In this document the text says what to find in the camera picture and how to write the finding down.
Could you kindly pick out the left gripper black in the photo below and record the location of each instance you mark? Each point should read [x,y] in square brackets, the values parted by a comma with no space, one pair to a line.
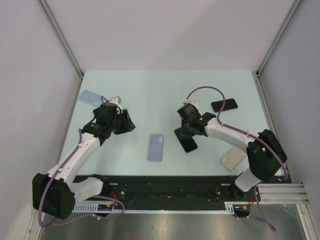
[127,125]

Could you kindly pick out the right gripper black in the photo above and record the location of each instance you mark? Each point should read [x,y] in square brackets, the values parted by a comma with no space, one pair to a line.
[185,132]

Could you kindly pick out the lilac phone case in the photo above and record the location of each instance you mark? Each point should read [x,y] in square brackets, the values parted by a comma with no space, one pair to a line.
[155,148]

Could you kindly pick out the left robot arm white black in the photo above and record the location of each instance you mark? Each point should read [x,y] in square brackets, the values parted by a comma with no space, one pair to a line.
[55,193]

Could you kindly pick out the light blue phone case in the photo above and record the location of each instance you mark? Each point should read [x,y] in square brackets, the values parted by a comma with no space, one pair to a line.
[90,98]

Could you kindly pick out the pink phone black screen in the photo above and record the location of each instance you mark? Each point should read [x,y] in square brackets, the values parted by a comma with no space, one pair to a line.
[228,104]

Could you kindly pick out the beige phone case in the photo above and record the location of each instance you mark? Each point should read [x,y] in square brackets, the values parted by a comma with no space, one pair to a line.
[233,158]

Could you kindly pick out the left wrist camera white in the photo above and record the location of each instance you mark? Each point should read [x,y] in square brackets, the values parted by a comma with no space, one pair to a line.
[116,100]

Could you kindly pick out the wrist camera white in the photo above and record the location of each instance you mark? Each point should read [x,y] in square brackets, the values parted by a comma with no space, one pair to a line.
[194,103]
[116,100]

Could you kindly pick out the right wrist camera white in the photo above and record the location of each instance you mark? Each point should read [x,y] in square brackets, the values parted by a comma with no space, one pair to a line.
[194,103]

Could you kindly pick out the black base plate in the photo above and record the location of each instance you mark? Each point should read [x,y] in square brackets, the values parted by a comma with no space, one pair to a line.
[175,192]

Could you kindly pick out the slotted white cable duct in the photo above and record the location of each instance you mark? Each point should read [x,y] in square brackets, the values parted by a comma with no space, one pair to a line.
[106,208]

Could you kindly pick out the aluminium front rail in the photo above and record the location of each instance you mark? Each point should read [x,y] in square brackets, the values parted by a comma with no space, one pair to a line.
[283,193]

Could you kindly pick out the left aluminium frame post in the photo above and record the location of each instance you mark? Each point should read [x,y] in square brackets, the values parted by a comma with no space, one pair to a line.
[52,20]

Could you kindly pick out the aluminium frame post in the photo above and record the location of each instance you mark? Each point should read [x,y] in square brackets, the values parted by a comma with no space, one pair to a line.
[52,20]
[296,4]

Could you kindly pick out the right aluminium frame post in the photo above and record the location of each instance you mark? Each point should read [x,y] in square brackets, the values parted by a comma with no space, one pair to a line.
[296,4]

